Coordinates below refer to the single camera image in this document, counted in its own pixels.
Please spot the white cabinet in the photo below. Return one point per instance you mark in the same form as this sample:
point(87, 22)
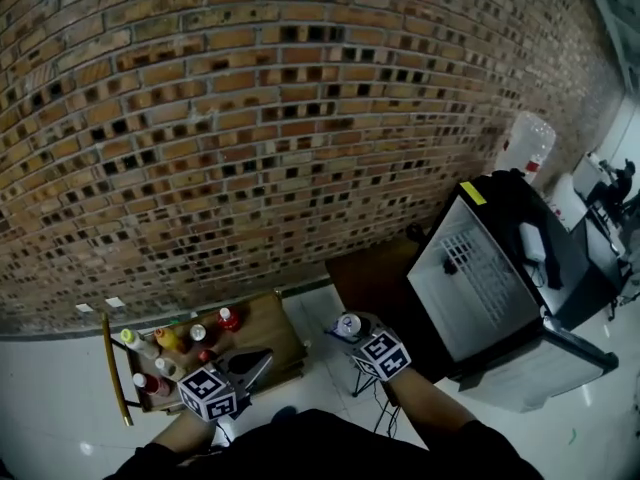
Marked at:
point(587, 175)

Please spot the white plastic bag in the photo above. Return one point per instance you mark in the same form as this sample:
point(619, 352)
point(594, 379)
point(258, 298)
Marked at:
point(562, 203)

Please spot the small black object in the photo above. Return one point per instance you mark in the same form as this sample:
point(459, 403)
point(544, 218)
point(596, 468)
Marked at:
point(450, 267)

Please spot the person's right forearm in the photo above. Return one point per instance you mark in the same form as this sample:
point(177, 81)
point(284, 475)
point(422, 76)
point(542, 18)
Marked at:
point(430, 408)

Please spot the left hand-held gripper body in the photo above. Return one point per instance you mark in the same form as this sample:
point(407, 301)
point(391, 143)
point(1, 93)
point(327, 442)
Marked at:
point(207, 395)

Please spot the black desk grey top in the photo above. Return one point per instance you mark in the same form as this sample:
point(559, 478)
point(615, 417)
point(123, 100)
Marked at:
point(595, 268)

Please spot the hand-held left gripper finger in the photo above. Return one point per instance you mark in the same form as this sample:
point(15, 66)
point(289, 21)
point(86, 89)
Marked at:
point(245, 357)
point(259, 374)

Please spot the person's left forearm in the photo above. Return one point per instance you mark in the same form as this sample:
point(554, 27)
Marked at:
point(185, 430)

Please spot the office chair with jacket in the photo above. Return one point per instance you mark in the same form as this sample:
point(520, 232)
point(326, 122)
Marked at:
point(631, 278)

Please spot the clear bottle with blue label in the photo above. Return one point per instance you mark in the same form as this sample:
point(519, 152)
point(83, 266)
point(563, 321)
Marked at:
point(347, 324)

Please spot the yellow sticker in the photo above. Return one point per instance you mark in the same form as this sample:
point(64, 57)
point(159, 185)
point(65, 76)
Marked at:
point(473, 193)

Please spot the white power bank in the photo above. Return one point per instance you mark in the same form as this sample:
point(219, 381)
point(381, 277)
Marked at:
point(532, 240)

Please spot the large clear water jug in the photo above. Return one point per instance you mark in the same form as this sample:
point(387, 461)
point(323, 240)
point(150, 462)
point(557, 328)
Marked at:
point(525, 143)

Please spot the dark brown side table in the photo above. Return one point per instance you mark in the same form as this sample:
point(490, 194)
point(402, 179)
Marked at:
point(370, 278)

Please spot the wooden cart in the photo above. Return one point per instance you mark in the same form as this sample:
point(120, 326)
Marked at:
point(270, 328)

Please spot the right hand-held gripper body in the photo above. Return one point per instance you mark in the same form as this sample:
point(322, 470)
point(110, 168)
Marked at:
point(382, 357)

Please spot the black mini fridge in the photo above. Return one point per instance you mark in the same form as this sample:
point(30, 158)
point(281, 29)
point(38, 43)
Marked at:
point(525, 383)

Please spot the white wall outlet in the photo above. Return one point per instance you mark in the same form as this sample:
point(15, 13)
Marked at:
point(84, 308)
point(115, 303)

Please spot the white bottle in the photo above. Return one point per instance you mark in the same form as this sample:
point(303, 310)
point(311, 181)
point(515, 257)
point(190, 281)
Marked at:
point(137, 343)

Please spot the clear plastic bottle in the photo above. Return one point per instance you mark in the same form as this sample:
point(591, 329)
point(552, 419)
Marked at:
point(169, 369)

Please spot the person's black clothing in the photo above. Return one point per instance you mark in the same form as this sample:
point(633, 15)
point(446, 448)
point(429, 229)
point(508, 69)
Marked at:
point(325, 448)

